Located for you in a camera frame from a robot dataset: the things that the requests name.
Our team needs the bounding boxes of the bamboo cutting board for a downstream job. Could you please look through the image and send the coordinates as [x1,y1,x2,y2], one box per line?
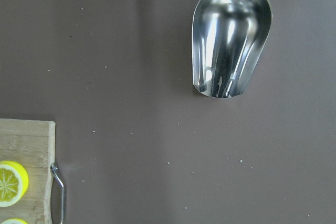
[1,119,66,223]

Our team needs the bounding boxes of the yellow lemon slice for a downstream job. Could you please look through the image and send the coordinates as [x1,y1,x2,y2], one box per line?
[1,161,29,207]
[1,218,28,224]

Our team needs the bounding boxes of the shiny metal scoop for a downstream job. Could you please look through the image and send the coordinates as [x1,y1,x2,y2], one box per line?
[192,0,272,98]

